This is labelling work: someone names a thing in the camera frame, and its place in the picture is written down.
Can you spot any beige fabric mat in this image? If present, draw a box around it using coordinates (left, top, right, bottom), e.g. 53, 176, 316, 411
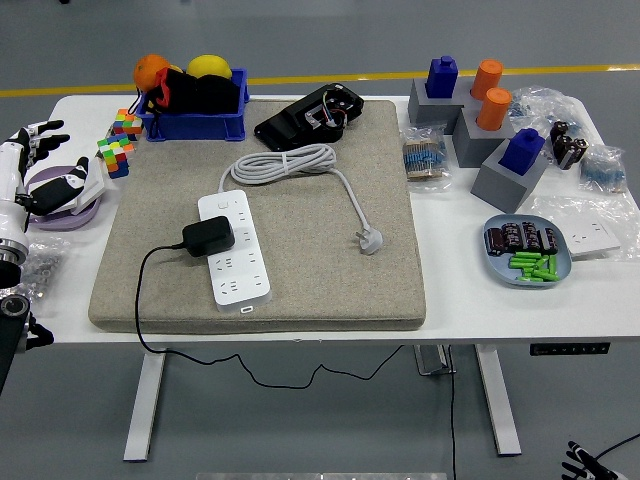
88, 98, 428, 335

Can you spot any black table control panel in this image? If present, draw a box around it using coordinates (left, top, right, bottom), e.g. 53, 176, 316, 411
529, 341, 612, 357

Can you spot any white power strip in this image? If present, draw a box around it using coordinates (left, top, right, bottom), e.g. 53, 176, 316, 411
197, 188, 274, 315

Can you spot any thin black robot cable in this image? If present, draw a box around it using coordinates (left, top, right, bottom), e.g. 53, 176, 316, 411
594, 433, 640, 459

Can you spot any thin black adapter cord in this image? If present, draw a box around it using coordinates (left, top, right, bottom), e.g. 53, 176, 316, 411
133, 242, 406, 390

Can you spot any black device with coloured wires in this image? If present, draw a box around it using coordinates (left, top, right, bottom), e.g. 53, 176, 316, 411
253, 82, 365, 152

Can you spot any blue plastic bin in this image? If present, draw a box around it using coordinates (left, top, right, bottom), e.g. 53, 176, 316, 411
134, 68, 250, 143

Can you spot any blue square peg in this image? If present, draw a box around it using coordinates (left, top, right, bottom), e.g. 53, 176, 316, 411
499, 127, 546, 177
424, 54, 460, 100

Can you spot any plain black cloth pouch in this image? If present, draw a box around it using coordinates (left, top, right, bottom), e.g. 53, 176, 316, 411
193, 73, 242, 116

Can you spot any twisted colourful puzzle cube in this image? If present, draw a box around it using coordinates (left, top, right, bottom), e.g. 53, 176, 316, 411
96, 132, 137, 180

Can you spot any clear bag of blue parts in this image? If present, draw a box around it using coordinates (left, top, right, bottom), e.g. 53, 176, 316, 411
508, 85, 586, 141
578, 143, 629, 195

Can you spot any blue-grey plate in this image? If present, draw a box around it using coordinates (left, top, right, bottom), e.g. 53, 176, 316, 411
481, 213, 574, 290

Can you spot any white wall switch panel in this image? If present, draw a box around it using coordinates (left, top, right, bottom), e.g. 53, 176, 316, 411
27, 160, 109, 217

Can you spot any white wall socket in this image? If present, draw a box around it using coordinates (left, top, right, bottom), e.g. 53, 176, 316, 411
562, 218, 623, 260

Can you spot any bag of black capacitors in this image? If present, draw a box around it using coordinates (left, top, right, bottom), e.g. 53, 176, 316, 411
548, 119, 591, 172

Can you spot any small colourful puzzle cube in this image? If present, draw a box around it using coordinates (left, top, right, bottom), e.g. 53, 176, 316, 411
112, 108, 145, 142

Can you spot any grey power strip cord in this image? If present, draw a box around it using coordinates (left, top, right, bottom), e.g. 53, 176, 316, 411
217, 143, 385, 257

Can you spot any large clear plastic bag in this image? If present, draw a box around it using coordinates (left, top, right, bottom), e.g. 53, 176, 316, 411
529, 192, 640, 264

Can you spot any white table leg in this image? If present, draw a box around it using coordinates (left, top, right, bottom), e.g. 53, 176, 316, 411
123, 347, 169, 462
473, 343, 524, 457

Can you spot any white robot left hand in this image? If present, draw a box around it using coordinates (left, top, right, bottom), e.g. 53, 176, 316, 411
0, 118, 90, 244

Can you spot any clear bag of resistors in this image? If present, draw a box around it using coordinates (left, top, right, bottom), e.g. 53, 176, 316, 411
401, 123, 454, 194

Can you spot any yellow lemon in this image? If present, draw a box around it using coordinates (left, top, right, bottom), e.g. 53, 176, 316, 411
186, 53, 234, 80

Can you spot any orange fruit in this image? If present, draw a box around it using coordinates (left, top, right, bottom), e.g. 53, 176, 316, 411
132, 53, 172, 93

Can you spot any grey block holder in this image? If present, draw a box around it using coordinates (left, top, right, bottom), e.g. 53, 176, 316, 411
470, 139, 551, 215
451, 107, 516, 169
407, 77, 476, 135

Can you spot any black hanging cable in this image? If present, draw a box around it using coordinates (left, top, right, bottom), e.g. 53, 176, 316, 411
446, 344, 459, 480

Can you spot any orange cylinder peg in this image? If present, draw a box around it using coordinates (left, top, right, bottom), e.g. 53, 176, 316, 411
475, 87, 514, 133
470, 58, 504, 102

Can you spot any black plug adapter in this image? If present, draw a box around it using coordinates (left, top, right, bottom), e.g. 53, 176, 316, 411
181, 214, 237, 259

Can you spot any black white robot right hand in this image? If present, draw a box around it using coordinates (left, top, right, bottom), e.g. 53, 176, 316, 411
560, 439, 631, 480

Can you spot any black pouch with red trim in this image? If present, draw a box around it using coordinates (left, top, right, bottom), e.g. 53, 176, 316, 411
127, 67, 201, 117

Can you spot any metal bracket under table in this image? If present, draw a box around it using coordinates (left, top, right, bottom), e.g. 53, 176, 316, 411
413, 344, 457, 377

